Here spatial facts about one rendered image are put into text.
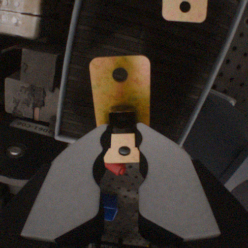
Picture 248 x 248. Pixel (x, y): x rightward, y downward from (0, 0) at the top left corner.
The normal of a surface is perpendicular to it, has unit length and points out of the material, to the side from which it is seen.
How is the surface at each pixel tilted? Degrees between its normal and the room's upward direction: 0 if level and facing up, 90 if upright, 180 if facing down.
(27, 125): 90
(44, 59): 1
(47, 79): 1
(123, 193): 0
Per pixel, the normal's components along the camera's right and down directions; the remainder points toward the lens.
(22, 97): -0.01, 0.51
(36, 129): 0.26, -0.83
